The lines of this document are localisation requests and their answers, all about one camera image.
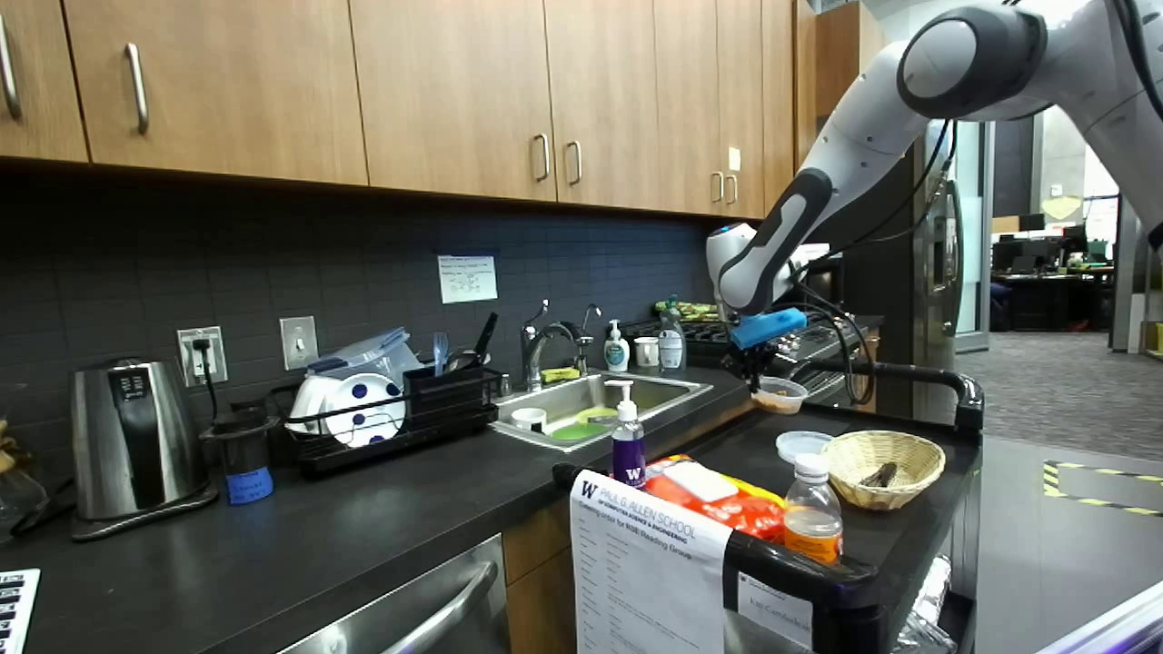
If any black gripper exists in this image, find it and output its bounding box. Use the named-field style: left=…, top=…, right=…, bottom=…
left=722, top=336, right=800, bottom=393

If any plastic bowl with orange food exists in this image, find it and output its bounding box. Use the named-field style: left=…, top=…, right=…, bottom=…
left=750, top=373, right=811, bottom=419

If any clear plastic lid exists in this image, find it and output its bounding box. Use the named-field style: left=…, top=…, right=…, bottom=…
left=773, top=425, right=840, bottom=473

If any clear bottle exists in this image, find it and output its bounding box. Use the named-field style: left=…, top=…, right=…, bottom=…
left=654, top=316, right=689, bottom=373

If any green leafy item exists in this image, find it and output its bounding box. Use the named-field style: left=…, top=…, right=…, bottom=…
left=649, top=298, right=727, bottom=332

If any stainless steel sink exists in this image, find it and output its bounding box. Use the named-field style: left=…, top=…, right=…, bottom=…
left=487, top=366, right=719, bottom=456

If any orange wet wipes pack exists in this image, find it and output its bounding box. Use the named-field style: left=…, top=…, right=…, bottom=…
left=640, top=449, right=792, bottom=545

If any hand soap dispenser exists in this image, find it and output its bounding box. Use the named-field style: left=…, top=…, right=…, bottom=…
left=600, top=316, right=636, bottom=373

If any bottle with orange liquid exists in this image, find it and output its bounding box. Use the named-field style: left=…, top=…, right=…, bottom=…
left=778, top=449, right=846, bottom=565

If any purple pump bottle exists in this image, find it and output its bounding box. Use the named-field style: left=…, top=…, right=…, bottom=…
left=607, top=376, right=649, bottom=488

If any woven straw basket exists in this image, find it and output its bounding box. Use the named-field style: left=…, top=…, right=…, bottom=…
left=825, top=425, right=949, bottom=512

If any stainless steel refrigerator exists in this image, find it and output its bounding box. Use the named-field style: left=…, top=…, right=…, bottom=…
left=832, top=120, right=973, bottom=429

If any black utility cart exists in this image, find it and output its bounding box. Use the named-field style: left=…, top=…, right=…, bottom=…
left=559, top=357, right=989, bottom=654

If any white printed paper sheet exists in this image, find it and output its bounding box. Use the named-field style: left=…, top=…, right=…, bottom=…
left=567, top=465, right=733, bottom=654

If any dark sink faucet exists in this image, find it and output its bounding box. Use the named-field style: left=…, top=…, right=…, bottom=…
left=521, top=295, right=584, bottom=393

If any small white cup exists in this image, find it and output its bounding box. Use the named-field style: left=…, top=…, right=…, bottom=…
left=505, top=403, right=554, bottom=441

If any black kitchen utensil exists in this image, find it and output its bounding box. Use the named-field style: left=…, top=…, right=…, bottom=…
left=470, top=307, right=503, bottom=366

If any office desk with monitors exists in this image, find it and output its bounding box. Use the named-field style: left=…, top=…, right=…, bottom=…
left=989, top=202, right=1122, bottom=334

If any wooden base cabinet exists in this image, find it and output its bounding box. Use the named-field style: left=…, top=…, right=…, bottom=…
left=498, top=502, right=576, bottom=654

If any black dish rack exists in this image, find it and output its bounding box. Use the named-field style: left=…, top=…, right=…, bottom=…
left=268, top=358, right=505, bottom=479

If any clear plastic container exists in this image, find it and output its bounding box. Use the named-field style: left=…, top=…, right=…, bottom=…
left=307, top=323, right=425, bottom=383

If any white purple panel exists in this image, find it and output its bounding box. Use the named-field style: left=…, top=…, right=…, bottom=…
left=1032, top=579, right=1163, bottom=654

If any stainless steel dishwasher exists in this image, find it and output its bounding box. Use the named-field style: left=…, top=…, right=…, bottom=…
left=268, top=531, right=511, bottom=654

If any black container with blue base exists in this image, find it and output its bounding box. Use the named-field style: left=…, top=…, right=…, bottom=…
left=201, top=403, right=280, bottom=507

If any silver toaster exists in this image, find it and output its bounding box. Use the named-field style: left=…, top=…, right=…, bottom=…
left=69, top=351, right=221, bottom=541

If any white keypad device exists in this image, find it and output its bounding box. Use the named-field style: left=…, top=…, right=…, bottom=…
left=0, top=562, right=47, bottom=654

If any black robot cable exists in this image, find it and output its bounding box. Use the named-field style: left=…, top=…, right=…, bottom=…
left=780, top=111, right=964, bottom=414

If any steel cabinet handle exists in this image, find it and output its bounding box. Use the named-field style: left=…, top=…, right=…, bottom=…
left=0, top=11, right=24, bottom=123
left=528, top=126, right=556, bottom=189
left=125, top=37, right=155, bottom=138
left=559, top=134, right=589, bottom=192

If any white wall note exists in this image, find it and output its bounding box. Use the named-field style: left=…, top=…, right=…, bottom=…
left=431, top=252, right=503, bottom=307

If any wooden wall cabinet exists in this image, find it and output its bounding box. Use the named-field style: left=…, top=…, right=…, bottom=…
left=0, top=0, right=866, bottom=224

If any white switch plate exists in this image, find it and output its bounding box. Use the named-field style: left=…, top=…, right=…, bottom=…
left=275, top=311, right=324, bottom=373

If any black power cord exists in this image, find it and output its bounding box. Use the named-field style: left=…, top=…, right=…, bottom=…
left=189, top=336, right=229, bottom=425

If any white wall outlet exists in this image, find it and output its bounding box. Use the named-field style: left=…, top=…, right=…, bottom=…
left=173, top=318, right=234, bottom=389

